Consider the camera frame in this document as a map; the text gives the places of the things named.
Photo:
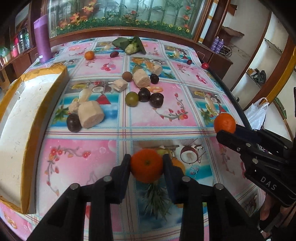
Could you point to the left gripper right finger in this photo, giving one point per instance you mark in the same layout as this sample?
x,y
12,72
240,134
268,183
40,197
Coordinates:
x,y
227,219

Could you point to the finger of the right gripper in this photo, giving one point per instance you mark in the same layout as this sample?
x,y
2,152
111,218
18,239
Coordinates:
x,y
252,150
262,137

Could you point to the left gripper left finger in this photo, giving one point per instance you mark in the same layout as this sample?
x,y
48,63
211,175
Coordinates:
x,y
65,219

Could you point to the dark purple passion fruit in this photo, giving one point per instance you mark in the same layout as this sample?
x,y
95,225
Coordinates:
x,y
73,123

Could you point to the dark plum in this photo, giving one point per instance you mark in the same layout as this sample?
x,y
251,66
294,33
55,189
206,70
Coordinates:
x,y
154,78
144,95
156,100

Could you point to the large beige root chunk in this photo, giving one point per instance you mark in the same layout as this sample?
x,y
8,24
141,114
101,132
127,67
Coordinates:
x,y
90,114

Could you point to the green round fruit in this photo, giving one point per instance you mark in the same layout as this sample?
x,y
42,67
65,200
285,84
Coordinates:
x,y
132,99

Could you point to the right human hand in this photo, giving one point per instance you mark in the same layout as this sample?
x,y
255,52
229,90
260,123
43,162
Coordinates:
x,y
268,204

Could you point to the white plastic bag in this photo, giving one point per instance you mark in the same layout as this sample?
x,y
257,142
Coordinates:
x,y
256,113

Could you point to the red cherry tomato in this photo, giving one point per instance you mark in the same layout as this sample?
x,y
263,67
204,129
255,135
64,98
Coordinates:
x,y
205,65

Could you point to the purple bottles on shelf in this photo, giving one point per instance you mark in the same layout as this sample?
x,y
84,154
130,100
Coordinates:
x,y
217,45

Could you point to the small dark cherry fruit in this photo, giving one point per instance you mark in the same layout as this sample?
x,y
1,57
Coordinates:
x,y
189,62

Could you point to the small beige root bit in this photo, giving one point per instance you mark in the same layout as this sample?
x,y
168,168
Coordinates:
x,y
73,107

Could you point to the small beige chunk far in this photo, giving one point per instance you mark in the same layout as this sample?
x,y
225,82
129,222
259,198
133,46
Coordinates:
x,y
157,70

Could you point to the beige root chunk centre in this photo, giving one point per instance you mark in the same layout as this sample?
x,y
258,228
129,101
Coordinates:
x,y
141,79

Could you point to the white foam tray yellow tape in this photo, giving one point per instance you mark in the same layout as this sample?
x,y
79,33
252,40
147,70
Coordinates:
x,y
26,109

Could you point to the brown round fruit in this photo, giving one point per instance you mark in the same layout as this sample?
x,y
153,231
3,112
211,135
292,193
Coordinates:
x,y
127,76

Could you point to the small beige root piece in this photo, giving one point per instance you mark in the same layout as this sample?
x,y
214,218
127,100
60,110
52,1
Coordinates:
x,y
120,84

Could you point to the green leafy custard apple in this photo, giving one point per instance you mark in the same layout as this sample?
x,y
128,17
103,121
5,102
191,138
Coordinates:
x,y
130,45

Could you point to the dark red date fruit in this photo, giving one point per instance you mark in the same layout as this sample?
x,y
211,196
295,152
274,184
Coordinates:
x,y
114,54

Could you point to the far small orange tangerine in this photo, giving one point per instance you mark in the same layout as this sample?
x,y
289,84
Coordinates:
x,y
89,55

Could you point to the purple thermos bottle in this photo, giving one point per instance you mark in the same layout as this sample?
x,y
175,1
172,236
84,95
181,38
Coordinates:
x,y
42,39

